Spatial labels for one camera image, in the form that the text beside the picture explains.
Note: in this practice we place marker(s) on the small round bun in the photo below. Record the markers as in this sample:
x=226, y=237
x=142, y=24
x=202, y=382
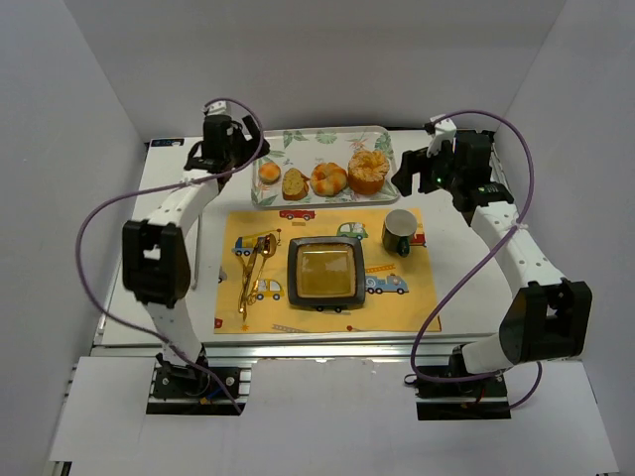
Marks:
x=269, y=173

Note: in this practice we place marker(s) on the dark green mug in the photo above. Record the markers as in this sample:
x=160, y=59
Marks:
x=399, y=227

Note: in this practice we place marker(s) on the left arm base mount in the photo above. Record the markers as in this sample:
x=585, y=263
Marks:
x=173, y=393

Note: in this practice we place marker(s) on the seeded bread slice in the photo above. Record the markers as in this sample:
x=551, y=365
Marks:
x=295, y=185

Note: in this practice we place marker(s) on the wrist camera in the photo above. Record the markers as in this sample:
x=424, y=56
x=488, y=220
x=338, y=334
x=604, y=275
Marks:
x=218, y=107
x=440, y=129

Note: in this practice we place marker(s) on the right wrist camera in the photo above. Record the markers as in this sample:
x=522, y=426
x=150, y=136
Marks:
x=440, y=129

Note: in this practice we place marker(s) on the yellow cartoon car placemat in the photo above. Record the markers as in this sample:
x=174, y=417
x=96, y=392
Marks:
x=400, y=292

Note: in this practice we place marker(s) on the square dark ceramic plate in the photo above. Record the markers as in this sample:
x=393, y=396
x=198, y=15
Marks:
x=326, y=272

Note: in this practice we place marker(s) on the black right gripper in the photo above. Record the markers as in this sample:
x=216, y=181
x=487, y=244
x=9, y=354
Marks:
x=417, y=169

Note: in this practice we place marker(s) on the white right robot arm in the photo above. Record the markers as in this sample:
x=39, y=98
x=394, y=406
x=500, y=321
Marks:
x=549, y=313

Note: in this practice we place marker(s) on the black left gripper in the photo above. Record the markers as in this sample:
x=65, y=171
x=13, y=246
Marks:
x=246, y=146

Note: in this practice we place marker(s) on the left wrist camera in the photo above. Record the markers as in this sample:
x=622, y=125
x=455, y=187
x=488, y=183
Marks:
x=218, y=107

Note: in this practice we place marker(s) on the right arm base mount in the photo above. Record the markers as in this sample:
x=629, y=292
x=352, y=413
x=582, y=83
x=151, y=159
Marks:
x=480, y=400

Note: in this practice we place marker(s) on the aluminium table edge rail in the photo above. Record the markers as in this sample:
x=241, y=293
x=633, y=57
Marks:
x=320, y=346

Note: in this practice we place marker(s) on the floral white serving tray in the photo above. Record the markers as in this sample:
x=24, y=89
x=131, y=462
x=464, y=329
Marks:
x=304, y=149

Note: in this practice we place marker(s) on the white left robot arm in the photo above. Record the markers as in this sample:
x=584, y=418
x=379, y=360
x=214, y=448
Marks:
x=156, y=267

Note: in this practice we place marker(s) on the large orange round bread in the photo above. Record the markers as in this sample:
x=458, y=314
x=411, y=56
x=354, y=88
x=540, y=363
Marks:
x=367, y=171

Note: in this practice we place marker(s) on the knotted glazed bread roll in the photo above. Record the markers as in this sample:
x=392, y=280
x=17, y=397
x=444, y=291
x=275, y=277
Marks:
x=328, y=179

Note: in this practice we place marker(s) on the gold spoon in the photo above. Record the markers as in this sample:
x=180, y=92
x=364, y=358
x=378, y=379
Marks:
x=266, y=254

